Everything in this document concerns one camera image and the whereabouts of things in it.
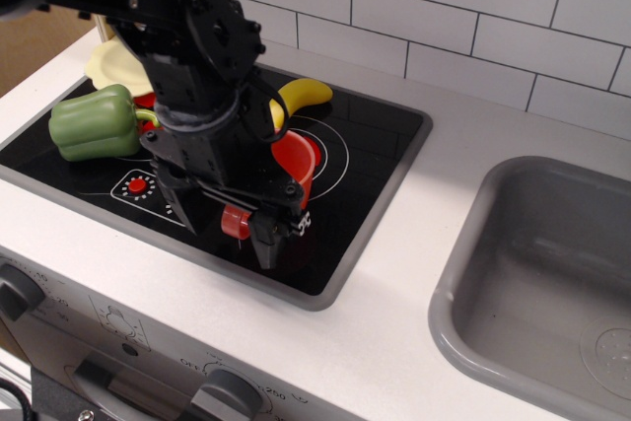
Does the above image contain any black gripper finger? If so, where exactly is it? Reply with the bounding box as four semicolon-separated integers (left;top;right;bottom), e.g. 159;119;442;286
248;210;288;270
155;164;220;235

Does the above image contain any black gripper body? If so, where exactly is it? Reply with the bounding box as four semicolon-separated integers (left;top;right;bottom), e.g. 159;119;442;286
141;95;306;236

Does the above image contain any red plastic cup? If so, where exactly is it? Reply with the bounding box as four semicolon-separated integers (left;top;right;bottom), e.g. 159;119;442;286
221;131;316;241

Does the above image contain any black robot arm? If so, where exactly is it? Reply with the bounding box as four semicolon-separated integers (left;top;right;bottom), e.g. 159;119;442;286
1;0;309;269

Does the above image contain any cream scalloped plate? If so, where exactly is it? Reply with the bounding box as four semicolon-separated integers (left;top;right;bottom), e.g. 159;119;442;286
85;37;153;97

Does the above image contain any green toy bell pepper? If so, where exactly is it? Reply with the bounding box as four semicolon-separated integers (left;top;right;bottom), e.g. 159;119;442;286
48;85;160;162

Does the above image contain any yellow toy banana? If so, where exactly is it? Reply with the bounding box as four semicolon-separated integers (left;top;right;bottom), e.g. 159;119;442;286
269;78;333;130

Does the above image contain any black toy stovetop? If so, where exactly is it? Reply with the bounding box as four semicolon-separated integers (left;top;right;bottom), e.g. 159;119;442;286
1;90;431;311

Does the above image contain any wooden side panel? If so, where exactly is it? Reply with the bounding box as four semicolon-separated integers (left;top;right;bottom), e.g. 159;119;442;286
93;14;115;42

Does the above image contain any grey right oven knob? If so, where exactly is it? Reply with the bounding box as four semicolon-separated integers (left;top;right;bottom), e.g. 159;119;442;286
190;369;263;421

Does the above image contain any grey oven knob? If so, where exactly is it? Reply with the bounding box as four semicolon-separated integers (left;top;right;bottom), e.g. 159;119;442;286
190;369;263;421
1;264;45;321

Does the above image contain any grey left oven knob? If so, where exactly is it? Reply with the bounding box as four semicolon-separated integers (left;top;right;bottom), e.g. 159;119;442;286
1;264;45;321

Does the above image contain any grey sink basin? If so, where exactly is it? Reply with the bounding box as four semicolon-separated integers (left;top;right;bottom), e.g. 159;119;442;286
428;157;630;420

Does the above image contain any grey oven door handle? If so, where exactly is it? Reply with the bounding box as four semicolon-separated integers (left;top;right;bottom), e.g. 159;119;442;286
70;360;189;420

